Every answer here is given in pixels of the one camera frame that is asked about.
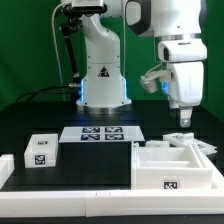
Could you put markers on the grey rear camera box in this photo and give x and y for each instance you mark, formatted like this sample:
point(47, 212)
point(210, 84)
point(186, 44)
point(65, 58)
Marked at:
point(89, 6)

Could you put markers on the white U-shaped obstacle frame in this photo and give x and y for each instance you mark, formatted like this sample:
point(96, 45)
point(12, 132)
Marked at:
point(108, 203)

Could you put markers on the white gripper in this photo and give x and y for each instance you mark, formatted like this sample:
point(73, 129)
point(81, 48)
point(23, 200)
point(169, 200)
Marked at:
point(183, 60)

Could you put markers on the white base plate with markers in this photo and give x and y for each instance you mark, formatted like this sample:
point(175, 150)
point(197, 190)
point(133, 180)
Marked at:
point(101, 134)

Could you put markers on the white cabinet top block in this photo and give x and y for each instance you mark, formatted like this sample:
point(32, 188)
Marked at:
point(41, 151)

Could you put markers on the white cabinet body box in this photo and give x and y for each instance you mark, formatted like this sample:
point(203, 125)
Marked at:
point(169, 168)

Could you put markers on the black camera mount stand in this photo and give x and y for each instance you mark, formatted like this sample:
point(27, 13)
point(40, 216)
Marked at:
point(71, 26)

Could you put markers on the white cabinet door panel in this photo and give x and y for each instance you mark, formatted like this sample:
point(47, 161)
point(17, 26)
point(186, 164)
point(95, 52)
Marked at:
point(184, 140)
point(157, 144)

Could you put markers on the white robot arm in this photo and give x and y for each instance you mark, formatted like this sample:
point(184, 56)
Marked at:
point(175, 25)

